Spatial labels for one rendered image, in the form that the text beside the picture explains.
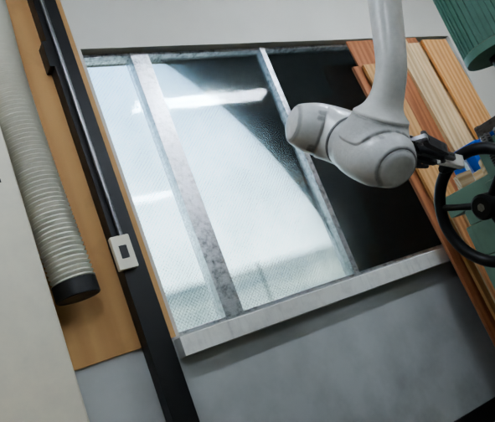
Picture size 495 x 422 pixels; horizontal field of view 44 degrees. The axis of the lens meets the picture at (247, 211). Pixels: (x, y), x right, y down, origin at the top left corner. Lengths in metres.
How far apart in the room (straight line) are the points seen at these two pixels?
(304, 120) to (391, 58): 0.20
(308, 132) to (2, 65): 1.51
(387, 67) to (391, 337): 2.00
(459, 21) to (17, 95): 1.50
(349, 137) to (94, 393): 1.46
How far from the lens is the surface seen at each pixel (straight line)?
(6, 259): 1.97
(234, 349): 2.46
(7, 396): 1.89
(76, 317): 2.26
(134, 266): 2.27
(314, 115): 1.16
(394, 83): 1.07
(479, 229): 1.73
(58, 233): 2.15
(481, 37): 1.77
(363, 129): 1.06
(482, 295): 3.16
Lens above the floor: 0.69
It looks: 13 degrees up
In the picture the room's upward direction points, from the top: 21 degrees counter-clockwise
